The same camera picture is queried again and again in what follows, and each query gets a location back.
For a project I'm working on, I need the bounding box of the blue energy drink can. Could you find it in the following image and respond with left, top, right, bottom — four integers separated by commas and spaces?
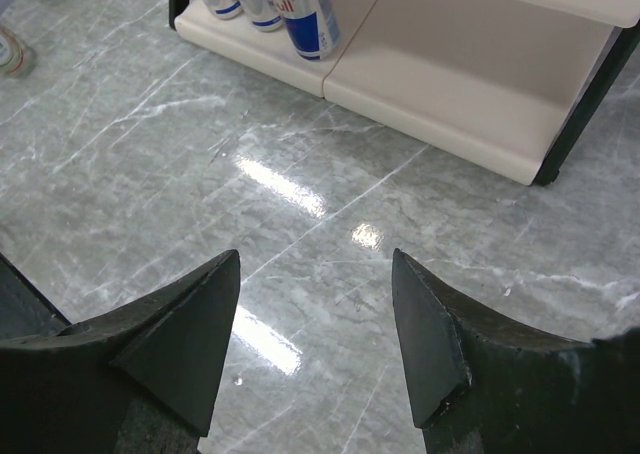
273, 0, 340, 61

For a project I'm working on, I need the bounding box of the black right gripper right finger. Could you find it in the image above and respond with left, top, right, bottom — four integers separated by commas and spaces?
392, 250, 639, 453

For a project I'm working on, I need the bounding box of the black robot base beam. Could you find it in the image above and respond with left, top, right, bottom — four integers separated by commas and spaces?
0, 255, 70, 340

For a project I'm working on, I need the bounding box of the clear glass bottle front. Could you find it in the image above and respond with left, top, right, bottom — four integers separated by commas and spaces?
0, 26, 36, 78

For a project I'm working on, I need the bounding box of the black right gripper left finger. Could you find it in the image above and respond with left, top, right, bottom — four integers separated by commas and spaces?
1, 250, 240, 453

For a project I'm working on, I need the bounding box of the silver energy drink can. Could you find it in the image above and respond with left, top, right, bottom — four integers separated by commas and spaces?
239, 0, 283, 32

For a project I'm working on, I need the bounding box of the beige three-tier shelf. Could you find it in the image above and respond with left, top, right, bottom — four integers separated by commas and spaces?
169, 0, 639, 186

